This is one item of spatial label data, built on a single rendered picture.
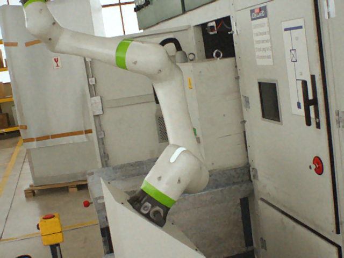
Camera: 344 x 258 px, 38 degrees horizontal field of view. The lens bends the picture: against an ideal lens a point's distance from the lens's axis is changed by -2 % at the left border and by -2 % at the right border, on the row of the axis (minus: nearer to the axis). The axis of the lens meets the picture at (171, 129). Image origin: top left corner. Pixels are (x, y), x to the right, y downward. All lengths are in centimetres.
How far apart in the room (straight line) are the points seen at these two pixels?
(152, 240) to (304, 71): 69
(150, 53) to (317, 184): 72
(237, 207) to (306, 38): 96
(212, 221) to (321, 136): 84
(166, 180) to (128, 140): 125
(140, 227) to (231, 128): 85
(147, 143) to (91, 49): 105
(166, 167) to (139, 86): 124
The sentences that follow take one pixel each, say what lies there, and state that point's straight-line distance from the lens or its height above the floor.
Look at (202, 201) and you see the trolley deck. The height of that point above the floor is 81.
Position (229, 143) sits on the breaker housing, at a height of 103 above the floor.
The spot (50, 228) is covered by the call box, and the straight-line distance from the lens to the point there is 200.
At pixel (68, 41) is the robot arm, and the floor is 155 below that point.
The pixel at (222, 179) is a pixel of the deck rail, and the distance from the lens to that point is 222.
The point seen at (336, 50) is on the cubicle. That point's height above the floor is 140.
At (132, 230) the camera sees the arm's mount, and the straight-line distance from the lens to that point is 153.
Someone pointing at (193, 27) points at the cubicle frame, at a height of 156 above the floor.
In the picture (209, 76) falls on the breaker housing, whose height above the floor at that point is 133.
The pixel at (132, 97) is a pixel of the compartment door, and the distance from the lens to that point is 280.
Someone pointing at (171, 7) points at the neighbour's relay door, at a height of 170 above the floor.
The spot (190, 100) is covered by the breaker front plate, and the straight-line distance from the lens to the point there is 227.
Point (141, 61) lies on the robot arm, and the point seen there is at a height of 144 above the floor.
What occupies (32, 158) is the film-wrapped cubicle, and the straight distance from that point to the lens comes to 625.
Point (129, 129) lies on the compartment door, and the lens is 284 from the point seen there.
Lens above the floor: 146
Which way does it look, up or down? 9 degrees down
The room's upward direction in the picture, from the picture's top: 8 degrees counter-clockwise
